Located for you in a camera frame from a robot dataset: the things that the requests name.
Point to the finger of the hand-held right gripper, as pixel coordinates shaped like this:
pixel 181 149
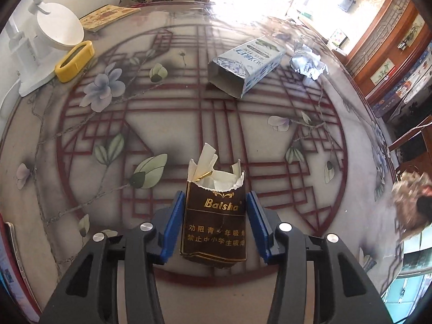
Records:
pixel 426 202

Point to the yellow printed booklet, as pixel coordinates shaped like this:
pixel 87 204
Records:
pixel 108 15

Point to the floral printed tablecloth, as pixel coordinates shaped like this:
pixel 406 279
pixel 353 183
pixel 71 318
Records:
pixel 202 125

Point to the beige paper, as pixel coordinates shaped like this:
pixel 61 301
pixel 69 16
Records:
pixel 408 192

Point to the red covered book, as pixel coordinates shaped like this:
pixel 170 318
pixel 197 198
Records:
pixel 17 276

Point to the cartoon printed box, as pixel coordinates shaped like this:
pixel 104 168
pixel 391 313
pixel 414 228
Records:
pixel 411 84

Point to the dark wooden carved chair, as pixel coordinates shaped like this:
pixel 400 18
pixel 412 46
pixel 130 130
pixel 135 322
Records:
pixel 415 148

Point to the yellow oval holder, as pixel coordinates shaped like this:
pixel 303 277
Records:
pixel 62 72

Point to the wooden display cabinet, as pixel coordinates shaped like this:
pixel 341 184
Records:
pixel 388 40

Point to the white kitchen appliance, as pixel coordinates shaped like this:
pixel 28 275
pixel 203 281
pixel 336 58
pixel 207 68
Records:
pixel 57 30

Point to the blue and white carton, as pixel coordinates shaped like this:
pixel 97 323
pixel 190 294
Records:
pixel 249 60

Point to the brown cigarette pack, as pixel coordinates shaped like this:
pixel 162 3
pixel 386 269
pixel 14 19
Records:
pixel 212 222

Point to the crumpled blue and white paper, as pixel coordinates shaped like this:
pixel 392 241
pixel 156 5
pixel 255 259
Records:
pixel 307 62

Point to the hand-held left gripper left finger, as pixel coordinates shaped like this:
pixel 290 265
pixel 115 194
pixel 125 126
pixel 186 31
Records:
pixel 173 222

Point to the white bead strand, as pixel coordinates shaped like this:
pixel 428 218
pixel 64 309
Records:
pixel 410 133

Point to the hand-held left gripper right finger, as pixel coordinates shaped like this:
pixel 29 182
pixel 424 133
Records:
pixel 258 222

